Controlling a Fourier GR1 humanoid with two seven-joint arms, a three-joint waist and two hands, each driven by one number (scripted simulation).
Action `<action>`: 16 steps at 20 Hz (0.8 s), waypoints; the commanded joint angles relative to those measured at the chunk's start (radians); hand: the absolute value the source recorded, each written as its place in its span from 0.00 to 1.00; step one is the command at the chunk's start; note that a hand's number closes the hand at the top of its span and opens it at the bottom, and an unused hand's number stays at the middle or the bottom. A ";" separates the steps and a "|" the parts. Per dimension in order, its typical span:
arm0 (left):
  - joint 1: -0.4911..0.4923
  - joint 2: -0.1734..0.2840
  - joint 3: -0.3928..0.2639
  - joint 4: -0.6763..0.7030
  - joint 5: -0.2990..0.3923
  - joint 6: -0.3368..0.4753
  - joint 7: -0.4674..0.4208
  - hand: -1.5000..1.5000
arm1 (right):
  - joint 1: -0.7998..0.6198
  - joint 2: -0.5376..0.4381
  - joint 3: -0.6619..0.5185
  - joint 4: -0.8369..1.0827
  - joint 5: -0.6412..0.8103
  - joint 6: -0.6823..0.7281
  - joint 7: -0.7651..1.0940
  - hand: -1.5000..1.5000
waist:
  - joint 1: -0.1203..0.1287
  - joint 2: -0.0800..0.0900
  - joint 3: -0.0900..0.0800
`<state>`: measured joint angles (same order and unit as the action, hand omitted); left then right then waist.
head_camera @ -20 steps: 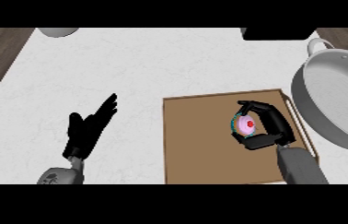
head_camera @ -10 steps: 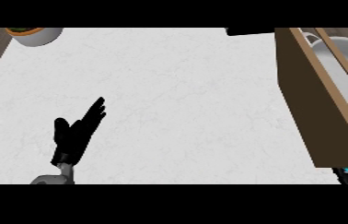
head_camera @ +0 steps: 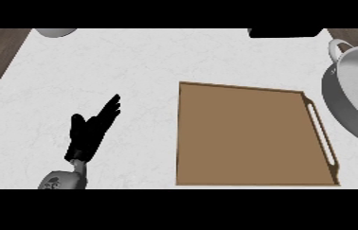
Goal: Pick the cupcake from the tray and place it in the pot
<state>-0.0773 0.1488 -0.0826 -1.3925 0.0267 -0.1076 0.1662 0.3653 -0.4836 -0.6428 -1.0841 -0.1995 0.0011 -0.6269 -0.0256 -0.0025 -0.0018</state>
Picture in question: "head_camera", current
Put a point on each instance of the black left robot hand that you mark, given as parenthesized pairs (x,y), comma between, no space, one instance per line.
(89,131)

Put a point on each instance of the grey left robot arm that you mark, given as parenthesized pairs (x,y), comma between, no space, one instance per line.
(65,178)

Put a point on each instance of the brown wooden tray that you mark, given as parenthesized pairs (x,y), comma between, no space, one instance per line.
(251,136)

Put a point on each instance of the grey metal pot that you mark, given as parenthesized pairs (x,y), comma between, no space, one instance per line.
(346,88)

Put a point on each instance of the white bowl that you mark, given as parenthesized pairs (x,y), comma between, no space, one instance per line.
(56,32)

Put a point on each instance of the black appliance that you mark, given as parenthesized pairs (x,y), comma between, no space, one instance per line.
(285,32)

